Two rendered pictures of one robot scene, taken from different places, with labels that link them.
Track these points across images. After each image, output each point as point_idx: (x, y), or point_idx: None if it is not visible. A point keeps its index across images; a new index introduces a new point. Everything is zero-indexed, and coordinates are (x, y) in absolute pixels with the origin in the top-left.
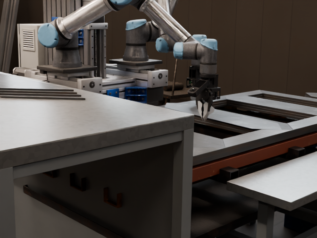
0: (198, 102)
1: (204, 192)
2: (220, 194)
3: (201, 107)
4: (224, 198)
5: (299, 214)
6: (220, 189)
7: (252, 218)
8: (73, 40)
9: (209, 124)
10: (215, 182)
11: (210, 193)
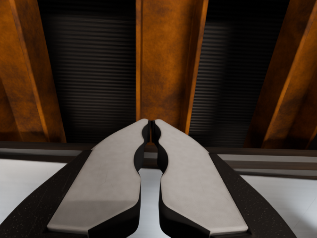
0: (223, 214)
1: (103, 2)
2: (72, 22)
3: (166, 169)
4: (45, 4)
5: None
6: (97, 50)
7: None
8: None
9: (151, 147)
10: (130, 75)
11: (87, 5)
